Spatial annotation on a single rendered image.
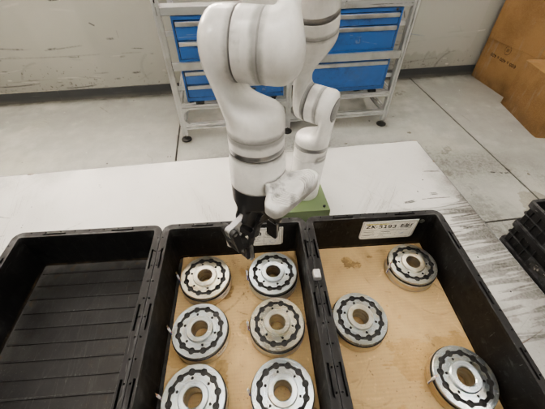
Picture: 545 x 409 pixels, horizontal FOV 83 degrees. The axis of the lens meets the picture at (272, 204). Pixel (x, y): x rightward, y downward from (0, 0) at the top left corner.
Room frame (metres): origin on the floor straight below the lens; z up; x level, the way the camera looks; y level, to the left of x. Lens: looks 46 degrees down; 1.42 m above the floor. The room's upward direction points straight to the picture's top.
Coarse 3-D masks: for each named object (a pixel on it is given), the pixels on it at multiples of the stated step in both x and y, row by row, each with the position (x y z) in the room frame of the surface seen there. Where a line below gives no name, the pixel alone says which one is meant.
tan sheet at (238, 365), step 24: (240, 264) 0.38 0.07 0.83; (240, 288) 0.32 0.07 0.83; (240, 312) 0.27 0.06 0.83; (240, 336) 0.22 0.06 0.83; (168, 360) 0.18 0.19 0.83; (216, 360) 0.18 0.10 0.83; (240, 360) 0.18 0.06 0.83; (264, 360) 0.18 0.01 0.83; (240, 384) 0.14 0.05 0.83; (240, 408) 0.11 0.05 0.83
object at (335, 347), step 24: (336, 216) 0.44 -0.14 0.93; (360, 216) 0.44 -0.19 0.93; (384, 216) 0.44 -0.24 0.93; (408, 216) 0.44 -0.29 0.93; (432, 216) 0.45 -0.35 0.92; (312, 240) 0.38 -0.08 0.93; (456, 240) 0.38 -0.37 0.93; (480, 288) 0.27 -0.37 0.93; (336, 336) 0.19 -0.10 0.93; (336, 360) 0.15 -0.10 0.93; (528, 360) 0.15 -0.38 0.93
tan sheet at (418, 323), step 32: (320, 256) 0.40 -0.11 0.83; (352, 256) 0.40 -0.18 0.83; (384, 256) 0.40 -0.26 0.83; (352, 288) 0.32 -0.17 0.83; (384, 288) 0.32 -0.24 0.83; (416, 320) 0.26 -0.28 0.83; (448, 320) 0.26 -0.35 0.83; (352, 352) 0.20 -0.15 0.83; (384, 352) 0.20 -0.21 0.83; (416, 352) 0.20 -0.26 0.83; (352, 384) 0.14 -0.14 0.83; (384, 384) 0.14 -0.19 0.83; (416, 384) 0.14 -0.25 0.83
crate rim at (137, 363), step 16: (176, 224) 0.42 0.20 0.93; (192, 224) 0.42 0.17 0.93; (208, 224) 0.42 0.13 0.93; (288, 224) 0.42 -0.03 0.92; (304, 224) 0.42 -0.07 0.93; (160, 240) 0.38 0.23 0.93; (304, 240) 0.38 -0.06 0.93; (160, 256) 0.34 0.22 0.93; (304, 256) 0.34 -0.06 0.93; (160, 272) 0.30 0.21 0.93; (320, 304) 0.24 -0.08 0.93; (144, 320) 0.21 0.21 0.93; (320, 320) 0.21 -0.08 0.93; (144, 336) 0.19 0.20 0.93; (320, 336) 0.19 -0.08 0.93; (144, 352) 0.16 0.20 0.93; (128, 384) 0.12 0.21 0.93; (336, 384) 0.12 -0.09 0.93; (128, 400) 0.10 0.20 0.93; (336, 400) 0.10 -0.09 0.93
